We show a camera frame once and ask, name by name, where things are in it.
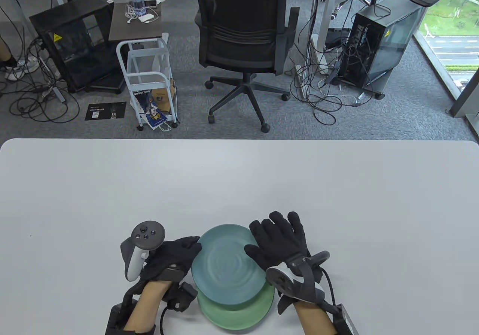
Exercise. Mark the person's left hand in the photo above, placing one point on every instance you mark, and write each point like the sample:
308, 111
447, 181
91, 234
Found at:
176, 256

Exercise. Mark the person's right hand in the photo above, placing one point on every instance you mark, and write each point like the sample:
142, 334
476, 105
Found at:
277, 237

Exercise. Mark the grey white handheld controller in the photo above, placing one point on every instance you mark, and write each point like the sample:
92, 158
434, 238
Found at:
277, 279
148, 234

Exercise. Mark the teal plate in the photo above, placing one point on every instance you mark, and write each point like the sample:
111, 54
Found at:
228, 267

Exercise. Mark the green plate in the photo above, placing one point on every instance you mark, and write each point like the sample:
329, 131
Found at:
239, 318

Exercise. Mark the person's right forearm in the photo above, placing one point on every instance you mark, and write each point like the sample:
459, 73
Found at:
314, 320

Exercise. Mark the person's left forearm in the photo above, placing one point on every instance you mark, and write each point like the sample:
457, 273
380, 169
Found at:
146, 305

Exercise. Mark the black wrist sensor box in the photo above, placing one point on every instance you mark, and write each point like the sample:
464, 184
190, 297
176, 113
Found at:
114, 318
346, 320

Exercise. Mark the blue printed bag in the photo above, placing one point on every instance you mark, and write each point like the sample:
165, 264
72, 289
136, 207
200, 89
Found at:
149, 110

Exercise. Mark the brown paper bag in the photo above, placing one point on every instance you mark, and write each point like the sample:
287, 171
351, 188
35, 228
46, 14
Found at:
164, 99

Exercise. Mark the black printed flyer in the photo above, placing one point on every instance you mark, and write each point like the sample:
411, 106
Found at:
104, 111

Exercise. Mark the white rolling cart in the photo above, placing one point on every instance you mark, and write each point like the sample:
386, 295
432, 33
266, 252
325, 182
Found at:
146, 75

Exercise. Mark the grey power strip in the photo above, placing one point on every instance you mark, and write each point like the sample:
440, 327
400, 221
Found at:
59, 94

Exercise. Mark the black floor box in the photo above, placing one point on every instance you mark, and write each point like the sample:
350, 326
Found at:
336, 37

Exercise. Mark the black office chair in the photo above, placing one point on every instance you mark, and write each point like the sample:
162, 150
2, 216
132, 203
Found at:
243, 20

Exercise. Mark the black computer tower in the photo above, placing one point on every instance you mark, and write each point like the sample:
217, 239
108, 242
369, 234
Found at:
389, 43

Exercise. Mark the black glass-panel cabinet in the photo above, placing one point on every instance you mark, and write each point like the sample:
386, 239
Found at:
75, 50

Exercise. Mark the brown side table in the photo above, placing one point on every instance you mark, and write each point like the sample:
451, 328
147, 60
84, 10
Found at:
134, 30

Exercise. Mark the white power bank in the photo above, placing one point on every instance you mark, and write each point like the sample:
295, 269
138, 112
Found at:
146, 18

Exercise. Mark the black smartphone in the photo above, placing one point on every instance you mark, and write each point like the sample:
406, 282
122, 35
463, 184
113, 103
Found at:
150, 2

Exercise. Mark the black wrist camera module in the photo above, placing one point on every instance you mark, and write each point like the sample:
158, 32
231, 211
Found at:
183, 295

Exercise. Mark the grey window frame post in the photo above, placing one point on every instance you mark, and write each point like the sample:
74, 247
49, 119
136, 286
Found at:
466, 101

